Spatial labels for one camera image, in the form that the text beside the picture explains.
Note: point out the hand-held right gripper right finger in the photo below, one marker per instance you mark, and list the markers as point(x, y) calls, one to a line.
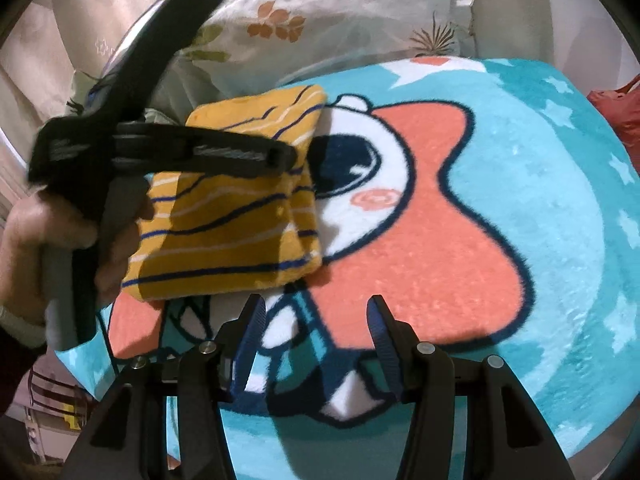
point(386, 350)

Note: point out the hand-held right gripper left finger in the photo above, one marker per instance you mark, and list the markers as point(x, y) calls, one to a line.
point(248, 345)

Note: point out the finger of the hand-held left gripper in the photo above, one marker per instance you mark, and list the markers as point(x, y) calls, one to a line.
point(235, 164)
point(210, 137)

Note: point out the yellow striped small garment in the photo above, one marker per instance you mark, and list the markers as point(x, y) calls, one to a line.
point(225, 230)

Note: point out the person's left hand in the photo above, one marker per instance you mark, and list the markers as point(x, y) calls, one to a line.
point(30, 240)

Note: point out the beige bed sheet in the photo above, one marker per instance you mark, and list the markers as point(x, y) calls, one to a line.
point(40, 60)

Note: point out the blue printed blanket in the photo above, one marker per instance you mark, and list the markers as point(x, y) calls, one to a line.
point(475, 210)

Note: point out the floral pillow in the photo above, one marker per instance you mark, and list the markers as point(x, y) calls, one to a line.
point(325, 10)

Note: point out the striped cloth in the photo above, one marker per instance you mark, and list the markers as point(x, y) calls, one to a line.
point(60, 400)

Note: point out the red plastic bag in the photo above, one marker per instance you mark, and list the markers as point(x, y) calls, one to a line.
point(625, 110)

